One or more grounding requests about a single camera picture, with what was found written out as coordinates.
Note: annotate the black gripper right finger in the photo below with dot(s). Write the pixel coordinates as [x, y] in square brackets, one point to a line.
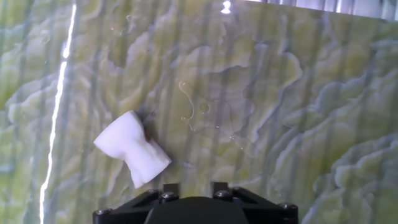
[220, 188]

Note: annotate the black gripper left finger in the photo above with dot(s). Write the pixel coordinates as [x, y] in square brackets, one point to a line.
[171, 188]

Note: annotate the white sponge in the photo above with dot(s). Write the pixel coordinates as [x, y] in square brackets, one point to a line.
[130, 146]

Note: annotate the green marble pattern mat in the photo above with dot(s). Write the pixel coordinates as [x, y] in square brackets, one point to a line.
[280, 93]

